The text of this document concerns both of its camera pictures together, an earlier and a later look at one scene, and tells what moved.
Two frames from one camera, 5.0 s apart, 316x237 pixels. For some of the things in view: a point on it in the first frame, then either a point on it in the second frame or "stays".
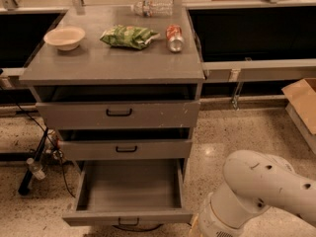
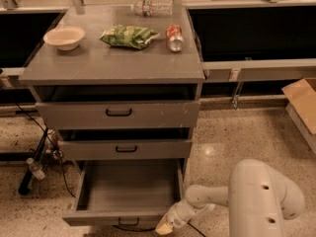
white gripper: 214,223 -> 177,213
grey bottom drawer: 129,193 stays
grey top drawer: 119,115 stays
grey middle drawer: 125,149 stays
